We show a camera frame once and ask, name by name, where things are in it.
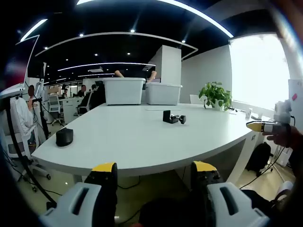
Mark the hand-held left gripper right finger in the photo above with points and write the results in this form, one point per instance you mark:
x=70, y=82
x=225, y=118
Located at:
x=206, y=177

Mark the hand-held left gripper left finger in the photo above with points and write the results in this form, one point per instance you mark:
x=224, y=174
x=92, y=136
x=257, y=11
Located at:
x=107, y=186

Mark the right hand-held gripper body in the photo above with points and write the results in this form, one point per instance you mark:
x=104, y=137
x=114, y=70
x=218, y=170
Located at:
x=282, y=111

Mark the black fixed fixture clamp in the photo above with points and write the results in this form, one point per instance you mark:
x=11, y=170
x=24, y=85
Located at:
x=166, y=116

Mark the black backpack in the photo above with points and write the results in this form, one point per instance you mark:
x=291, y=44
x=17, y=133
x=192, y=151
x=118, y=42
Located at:
x=259, y=158

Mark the window with white blinds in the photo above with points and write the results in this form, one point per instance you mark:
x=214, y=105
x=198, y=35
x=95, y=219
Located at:
x=258, y=71

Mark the person's dark clothed body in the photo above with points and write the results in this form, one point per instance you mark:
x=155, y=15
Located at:
x=165, y=212

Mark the potted green plant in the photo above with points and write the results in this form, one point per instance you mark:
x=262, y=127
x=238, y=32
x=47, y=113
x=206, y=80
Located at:
x=213, y=92

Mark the black rounded case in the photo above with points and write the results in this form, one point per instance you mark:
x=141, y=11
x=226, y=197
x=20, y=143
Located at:
x=64, y=138

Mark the white chair back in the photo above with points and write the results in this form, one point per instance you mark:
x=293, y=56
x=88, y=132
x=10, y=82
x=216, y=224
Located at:
x=195, y=99

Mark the black floor stand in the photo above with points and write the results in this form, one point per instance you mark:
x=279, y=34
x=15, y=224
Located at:
x=38, y=185

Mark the white flat strip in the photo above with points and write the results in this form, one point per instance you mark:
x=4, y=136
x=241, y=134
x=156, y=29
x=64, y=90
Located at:
x=161, y=109

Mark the black tripod stand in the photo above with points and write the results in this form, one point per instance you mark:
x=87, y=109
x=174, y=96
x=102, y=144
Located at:
x=45, y=125

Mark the wide white storage bin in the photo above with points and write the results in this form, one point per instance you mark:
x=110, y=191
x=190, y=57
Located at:
x=163, y=94

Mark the tall white storage bin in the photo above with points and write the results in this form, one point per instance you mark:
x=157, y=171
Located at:
x=123, y=92

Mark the white mesh office chair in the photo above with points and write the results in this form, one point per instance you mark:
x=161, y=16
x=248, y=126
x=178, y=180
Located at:
x=54, y=104

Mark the white office chair with coat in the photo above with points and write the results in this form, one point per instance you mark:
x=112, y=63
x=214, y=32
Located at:
x=22, y=118

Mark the laptop on stand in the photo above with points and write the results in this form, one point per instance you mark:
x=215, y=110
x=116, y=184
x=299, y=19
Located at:
x=11, y=91

